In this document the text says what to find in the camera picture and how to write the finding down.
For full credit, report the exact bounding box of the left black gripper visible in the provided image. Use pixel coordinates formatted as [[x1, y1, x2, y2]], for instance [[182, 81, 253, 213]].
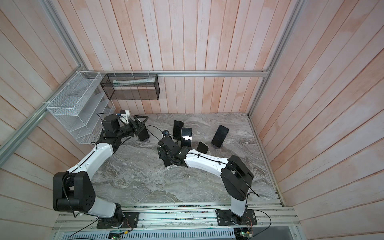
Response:
[[115, 115, 149, 139]]

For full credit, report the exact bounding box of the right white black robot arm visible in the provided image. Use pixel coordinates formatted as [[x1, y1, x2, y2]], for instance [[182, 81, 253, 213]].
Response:
[[158, 137, 254, 217]]

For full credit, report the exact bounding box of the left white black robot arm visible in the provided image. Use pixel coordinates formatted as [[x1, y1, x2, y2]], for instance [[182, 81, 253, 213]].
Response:
[[53, 115, 148, 222]]

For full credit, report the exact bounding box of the centre reflective black phone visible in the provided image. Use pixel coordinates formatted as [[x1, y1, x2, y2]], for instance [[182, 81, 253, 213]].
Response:
[[181, 127, 192, 147]]

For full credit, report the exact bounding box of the far right phone stand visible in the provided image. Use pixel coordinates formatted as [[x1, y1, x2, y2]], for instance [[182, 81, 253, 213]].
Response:
[[211, 143, 223, 149]]

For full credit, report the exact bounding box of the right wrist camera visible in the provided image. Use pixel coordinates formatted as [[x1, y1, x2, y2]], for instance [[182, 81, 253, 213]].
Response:
[[162, 130, 170, 137]]

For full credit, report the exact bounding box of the black wire mesh basket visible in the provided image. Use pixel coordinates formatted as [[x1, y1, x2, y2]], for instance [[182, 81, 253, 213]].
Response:
[[101, 73, 160, 101]]

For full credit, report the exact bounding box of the white wire mesh shelf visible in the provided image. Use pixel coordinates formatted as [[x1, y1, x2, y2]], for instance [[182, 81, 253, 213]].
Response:
[[47, 72, 116, 145]]

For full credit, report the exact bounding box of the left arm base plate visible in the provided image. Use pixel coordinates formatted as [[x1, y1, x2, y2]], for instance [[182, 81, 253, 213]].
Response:
[[97, 212, 140, 229]]

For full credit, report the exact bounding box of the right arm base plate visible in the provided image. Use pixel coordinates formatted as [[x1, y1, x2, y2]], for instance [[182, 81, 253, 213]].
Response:
[[215, 209, 257, 227]]

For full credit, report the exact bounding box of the aluminium front rail frame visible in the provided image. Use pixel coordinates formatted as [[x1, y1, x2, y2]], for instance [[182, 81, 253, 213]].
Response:
[[50, 200, 306, 240]]

